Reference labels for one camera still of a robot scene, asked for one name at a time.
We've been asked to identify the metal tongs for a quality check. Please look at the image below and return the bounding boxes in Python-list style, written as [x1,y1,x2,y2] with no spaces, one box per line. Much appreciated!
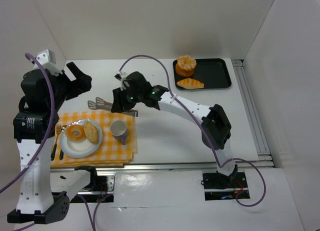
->
[87,97,138,118]

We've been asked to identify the glazed donut bread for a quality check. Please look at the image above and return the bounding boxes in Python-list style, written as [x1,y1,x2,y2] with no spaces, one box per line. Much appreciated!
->
[65,124,86,143]

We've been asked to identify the oval brown bread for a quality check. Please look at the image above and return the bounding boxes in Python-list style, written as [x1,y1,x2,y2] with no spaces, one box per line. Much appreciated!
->
[83,121,99,144]

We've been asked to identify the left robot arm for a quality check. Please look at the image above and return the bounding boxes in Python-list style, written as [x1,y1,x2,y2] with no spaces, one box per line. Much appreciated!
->
[7,62,97,224]

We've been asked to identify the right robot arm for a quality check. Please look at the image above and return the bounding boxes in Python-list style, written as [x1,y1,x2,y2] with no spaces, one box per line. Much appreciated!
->
[111,71,238,189]

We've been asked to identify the striped croissant bread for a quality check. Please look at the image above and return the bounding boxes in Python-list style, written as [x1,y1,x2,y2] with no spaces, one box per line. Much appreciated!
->
[176,78,205,90]

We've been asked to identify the large orange sugared bread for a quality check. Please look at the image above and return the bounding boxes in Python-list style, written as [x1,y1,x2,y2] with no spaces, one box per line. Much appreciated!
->
[175,55,197,77]

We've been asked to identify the purple mug white inside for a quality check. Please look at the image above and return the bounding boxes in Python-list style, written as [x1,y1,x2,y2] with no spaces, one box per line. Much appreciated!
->
[109,120,129,145]

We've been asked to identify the white plate with blue rim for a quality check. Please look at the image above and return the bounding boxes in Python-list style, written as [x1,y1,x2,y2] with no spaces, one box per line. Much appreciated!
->
[59,119,103,158]

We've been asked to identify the black baking tray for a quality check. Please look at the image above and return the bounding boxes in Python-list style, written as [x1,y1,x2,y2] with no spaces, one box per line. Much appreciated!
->
[172,58,232,90]

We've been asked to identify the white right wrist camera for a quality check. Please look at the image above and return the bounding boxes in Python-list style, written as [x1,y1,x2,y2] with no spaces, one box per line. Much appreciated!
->
[114,71,130,91]

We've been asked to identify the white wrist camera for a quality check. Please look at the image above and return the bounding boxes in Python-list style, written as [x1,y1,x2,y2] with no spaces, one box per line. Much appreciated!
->
[114,71,130,91]
[35,49,63,77]

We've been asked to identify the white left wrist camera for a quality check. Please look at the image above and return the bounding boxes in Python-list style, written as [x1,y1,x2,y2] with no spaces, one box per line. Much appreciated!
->
[35,49,63,77]

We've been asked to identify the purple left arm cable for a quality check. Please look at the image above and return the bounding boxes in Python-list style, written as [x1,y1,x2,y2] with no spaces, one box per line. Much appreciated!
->
[0,52,113,231]

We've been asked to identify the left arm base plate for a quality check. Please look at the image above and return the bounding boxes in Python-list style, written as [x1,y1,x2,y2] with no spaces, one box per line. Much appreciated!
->
[78,174,116,203]

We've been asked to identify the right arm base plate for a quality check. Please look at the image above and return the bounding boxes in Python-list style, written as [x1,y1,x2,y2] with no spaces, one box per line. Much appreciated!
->
[200,172,250,201]

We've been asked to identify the aluminium rail frame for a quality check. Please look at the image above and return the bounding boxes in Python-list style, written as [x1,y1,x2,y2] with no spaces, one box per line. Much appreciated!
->
[59,58,270,166]

